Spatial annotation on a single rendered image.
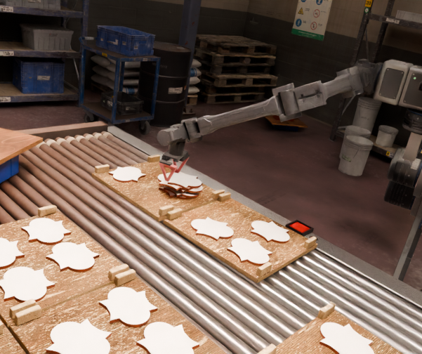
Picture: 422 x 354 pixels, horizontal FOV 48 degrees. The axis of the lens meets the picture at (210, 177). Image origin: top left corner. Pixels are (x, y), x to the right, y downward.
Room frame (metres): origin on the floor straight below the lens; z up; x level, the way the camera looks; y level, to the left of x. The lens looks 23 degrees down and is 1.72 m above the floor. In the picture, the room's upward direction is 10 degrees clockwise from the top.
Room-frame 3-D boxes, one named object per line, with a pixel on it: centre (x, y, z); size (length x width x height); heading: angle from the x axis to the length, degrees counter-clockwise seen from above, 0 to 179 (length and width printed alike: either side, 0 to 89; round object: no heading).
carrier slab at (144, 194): (1.69, 0.20, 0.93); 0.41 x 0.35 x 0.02; 50
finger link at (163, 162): (1.63, 0.16, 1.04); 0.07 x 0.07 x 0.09; 75
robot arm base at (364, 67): (1.86, -0.51, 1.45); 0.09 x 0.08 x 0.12; 63
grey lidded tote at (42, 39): (5.50, 2.14, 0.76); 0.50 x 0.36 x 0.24; 139
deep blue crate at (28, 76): (5.48, 2.22, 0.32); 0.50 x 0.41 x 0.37; 129
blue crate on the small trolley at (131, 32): (4.95, 1.11, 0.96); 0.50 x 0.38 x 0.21; 58
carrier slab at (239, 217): (1.43, -0.14, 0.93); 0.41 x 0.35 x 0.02; 52
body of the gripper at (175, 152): (1.66, 0.15, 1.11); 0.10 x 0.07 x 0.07; 165
